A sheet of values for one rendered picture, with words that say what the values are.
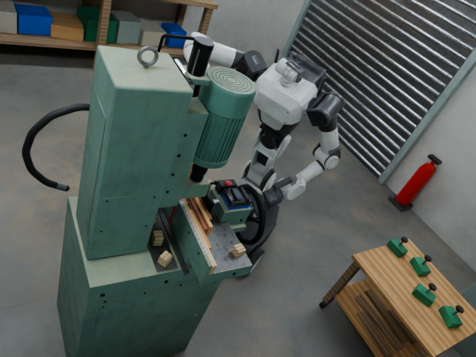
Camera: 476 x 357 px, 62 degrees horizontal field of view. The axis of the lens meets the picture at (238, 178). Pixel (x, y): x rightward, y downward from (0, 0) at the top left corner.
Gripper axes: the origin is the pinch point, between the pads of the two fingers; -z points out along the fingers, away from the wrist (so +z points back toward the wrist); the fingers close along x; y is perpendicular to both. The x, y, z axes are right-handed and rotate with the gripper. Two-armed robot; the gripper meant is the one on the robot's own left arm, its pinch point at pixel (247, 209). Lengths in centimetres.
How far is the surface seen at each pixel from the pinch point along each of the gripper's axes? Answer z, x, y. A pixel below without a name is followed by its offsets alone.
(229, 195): -9.9, 22.4, 30.0
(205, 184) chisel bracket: -17, 33, 36
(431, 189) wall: 193, -120, -118
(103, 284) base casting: -65, 21, 49
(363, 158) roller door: 172, -92, -189
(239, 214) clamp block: -9.2, 12.6, 29.7
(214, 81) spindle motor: -4, 70, 59
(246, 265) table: -17, 1, 49
